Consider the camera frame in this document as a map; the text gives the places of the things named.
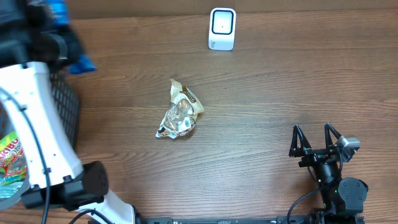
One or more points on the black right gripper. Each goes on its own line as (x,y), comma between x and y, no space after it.
(298,151)

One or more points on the beige brown snack bag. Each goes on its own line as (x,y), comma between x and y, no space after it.
(181,116)

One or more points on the blue snack bar wrapper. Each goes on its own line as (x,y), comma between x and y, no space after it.
(76,59)

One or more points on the green Haribo candy bag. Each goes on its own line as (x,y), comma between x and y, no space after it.
(13,164)

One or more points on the light teal snack packet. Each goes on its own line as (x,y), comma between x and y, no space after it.
(8,189)

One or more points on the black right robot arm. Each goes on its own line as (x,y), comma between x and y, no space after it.
(343,198)

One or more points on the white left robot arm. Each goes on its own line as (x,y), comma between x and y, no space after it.
(36,42)

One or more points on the white barcode scanner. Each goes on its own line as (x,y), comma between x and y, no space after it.
(222,28)

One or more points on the grey plastic mesh basket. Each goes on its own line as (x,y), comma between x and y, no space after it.
(63,102)

